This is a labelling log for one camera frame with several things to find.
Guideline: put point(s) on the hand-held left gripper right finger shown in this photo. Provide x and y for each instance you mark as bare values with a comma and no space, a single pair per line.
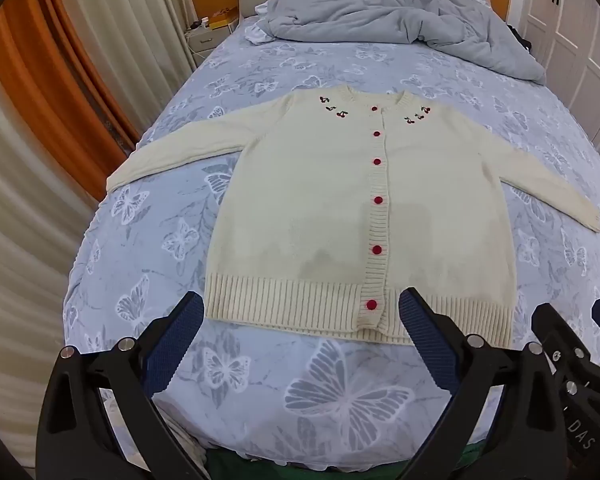
427,345

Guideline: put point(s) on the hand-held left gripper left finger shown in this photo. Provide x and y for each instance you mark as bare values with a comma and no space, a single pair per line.
172,350

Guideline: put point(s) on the cream knitted cardigan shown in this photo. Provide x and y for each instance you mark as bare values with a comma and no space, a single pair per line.
305,200

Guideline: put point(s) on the dark clothes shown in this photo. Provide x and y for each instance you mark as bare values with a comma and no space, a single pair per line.
519,35

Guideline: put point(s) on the blue butterfly print bedsheet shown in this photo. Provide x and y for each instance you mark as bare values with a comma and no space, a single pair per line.
280,385

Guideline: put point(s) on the person's green clothing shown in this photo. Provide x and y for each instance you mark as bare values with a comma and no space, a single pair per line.
305,467

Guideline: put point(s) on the beige curtain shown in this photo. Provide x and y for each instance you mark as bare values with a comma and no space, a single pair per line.
25,240
130,20

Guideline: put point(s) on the white wardrobe doors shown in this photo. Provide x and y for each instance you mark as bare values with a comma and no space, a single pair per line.
575,35

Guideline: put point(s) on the orange curtain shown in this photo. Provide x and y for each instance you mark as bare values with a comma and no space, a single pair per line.
55,85

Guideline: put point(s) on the white nightstand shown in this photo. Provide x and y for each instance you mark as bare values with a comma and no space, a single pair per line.
200,42

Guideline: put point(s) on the white pillow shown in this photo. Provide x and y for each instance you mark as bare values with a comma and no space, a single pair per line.
257,35

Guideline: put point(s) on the yellow box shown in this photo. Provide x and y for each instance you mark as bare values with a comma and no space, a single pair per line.
222,19

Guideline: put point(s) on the grey duvet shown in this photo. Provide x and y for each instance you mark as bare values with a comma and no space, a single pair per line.
380,10

